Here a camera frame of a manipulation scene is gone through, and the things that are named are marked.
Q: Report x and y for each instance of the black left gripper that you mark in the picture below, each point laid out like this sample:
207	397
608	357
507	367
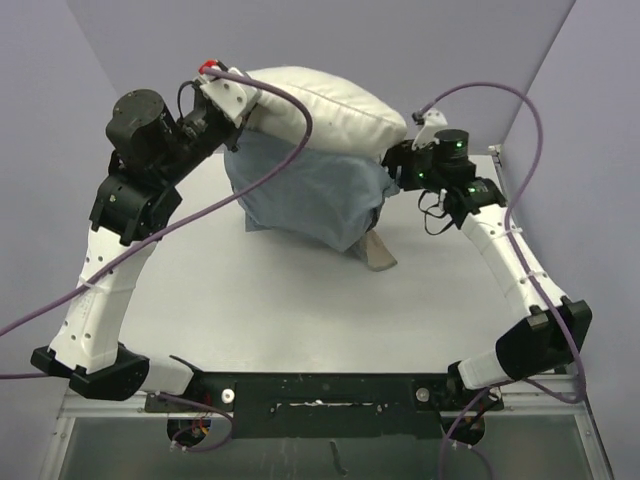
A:
231	135

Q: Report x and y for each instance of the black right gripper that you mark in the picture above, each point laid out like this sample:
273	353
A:
401	155

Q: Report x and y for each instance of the blue-grey pillowcase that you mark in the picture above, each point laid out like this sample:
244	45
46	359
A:
333	199

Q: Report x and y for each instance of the cream white pillow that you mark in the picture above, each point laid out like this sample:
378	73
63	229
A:
347	119

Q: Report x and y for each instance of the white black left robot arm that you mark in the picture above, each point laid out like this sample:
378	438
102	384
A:
152	153

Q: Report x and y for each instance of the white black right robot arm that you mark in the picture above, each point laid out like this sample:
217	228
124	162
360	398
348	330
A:
550	328

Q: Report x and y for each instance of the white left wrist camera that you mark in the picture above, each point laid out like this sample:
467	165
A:
234	99

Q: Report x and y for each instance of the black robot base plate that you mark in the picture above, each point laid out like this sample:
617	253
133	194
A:
210	409

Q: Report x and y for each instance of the aluminium frame rail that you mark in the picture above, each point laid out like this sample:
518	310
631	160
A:
549	332

